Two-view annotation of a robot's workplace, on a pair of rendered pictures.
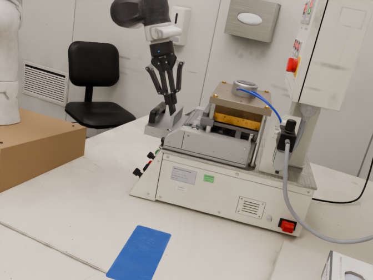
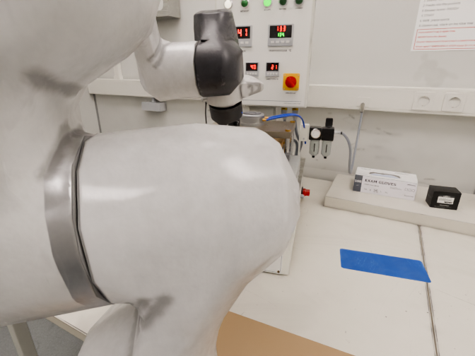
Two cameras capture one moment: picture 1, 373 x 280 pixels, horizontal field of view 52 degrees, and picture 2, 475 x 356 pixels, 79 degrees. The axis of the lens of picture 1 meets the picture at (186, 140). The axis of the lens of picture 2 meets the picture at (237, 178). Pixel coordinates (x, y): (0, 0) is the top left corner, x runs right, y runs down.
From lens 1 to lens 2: 138 cm
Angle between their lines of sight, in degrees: 76
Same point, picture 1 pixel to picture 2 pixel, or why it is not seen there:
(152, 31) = (243, 88)
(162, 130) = not seen: hidden behind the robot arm
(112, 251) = (396, 281)
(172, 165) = not seen: hidden behind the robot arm
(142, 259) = (389, 263)
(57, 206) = (355, 337)
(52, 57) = not seen: outside the picture
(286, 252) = (339, 197)
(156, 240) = (356, 256)
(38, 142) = (295, 338)
